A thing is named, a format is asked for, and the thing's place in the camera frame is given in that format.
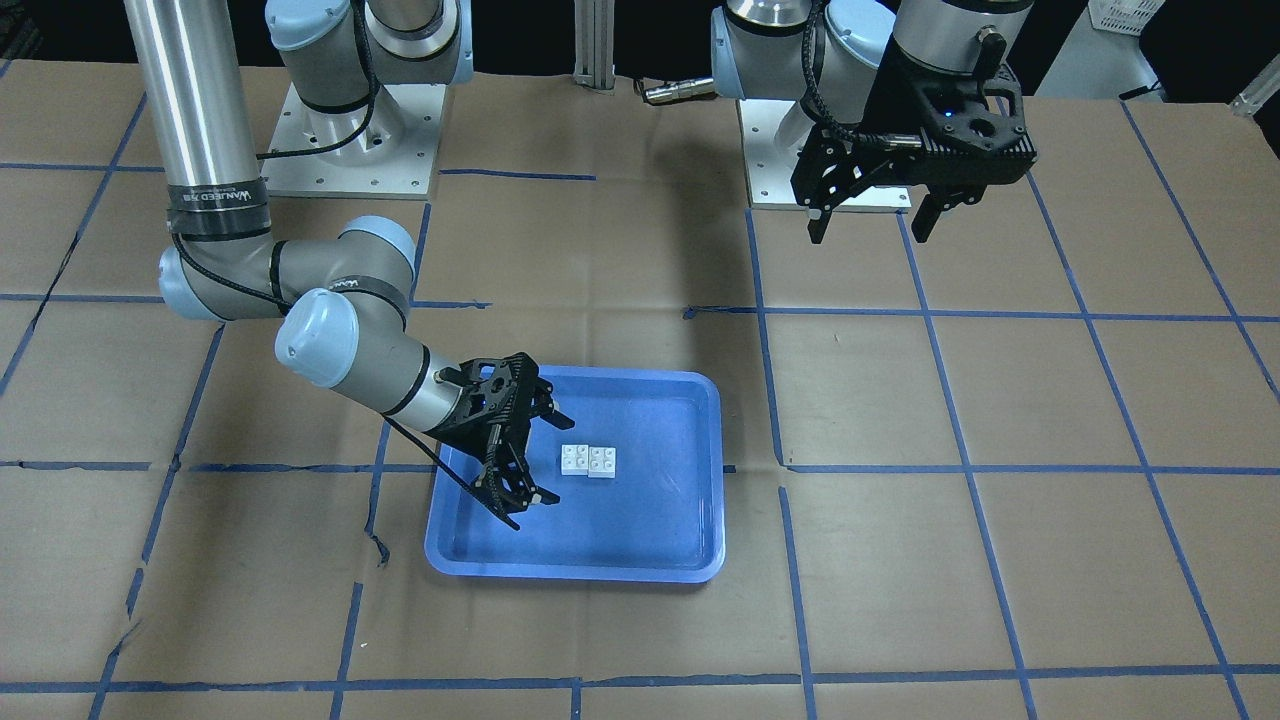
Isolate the white block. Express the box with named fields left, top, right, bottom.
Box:
left=559, top=445, right=591, bottom=477
left=588, top=446, right=618, bottom=479

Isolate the centre aluminium frame post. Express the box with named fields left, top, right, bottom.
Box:
left=572, top=0, right=616, bottom=94

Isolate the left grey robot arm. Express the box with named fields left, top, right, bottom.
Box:
left=710, top=1, right=1038, bottom=243

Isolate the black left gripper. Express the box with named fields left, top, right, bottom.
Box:
left=790, top=50, right=1038, bottom=245

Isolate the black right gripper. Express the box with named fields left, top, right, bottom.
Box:
left=430, top=352, right=576, bottom=530

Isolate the white basket in background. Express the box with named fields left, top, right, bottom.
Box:
left=1087, top=0, right=1165, bottom=36

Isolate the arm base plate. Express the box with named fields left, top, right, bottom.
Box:
left=736, top=97, right=913, bottom=213
left=261, top=85, right=448, bottom=200

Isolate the blue plastic tray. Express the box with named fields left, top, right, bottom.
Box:
left=424, top=365, right=726, bottom=583

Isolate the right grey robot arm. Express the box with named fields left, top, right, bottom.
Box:
left=125, top=1, right=573, bottom=525

